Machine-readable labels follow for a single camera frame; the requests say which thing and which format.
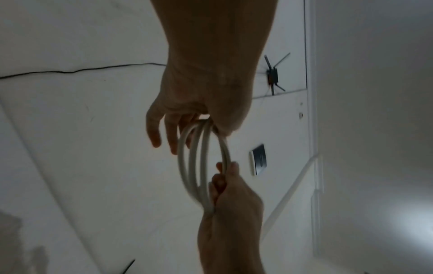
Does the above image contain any person's left hand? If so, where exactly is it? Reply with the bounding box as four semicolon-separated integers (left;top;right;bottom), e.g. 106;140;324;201
145;0;281;156

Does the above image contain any person's right hand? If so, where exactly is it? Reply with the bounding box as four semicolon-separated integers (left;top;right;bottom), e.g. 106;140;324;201
197;160;265;274

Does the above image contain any thin white cable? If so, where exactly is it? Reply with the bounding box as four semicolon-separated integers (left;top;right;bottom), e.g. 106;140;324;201
177;119;235;215

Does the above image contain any black router with antennas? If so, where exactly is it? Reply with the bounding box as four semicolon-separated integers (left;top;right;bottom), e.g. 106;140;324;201
263;52;292;96

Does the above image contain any small dark tablet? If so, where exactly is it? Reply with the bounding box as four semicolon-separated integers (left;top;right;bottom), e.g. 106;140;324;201
249;144;268;176

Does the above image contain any white wall conduit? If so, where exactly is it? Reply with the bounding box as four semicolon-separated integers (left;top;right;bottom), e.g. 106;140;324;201
262;153;322;236

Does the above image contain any thin black wall wire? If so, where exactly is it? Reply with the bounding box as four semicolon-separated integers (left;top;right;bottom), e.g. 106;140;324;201
252;0;309;100
0;63;167;79

